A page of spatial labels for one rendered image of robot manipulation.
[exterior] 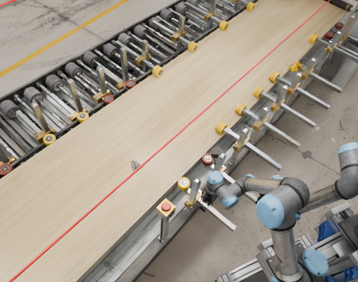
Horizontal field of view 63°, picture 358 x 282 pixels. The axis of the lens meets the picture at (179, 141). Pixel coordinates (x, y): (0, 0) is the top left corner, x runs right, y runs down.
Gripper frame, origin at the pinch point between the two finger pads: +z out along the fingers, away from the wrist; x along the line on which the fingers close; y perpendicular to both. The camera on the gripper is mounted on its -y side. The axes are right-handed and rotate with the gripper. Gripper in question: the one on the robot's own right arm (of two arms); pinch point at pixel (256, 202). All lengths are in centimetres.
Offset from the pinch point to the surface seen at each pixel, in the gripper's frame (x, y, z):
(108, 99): -11, -129, -8
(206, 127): 20, -59, -8
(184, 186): -26.9, -39.7, -8.4
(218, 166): -5.7, -30.9, -17.6
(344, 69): 250, -13, 51
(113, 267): -87, -44, 20
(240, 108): 48, -49, -15
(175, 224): -43, -32, 12
